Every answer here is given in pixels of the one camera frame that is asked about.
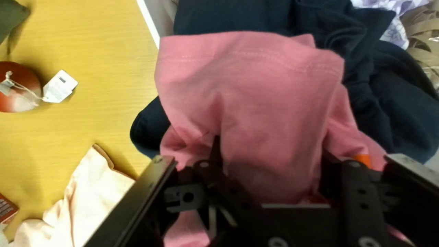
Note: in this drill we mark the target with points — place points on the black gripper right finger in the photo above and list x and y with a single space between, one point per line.
412 201

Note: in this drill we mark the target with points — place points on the navy blue cloth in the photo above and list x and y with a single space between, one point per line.
389 91

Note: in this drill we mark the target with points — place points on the pink shirt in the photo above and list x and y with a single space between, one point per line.
256 104

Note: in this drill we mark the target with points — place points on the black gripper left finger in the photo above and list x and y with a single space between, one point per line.
138 201

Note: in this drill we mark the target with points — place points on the peach coloured cloth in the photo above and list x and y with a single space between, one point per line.
87 201

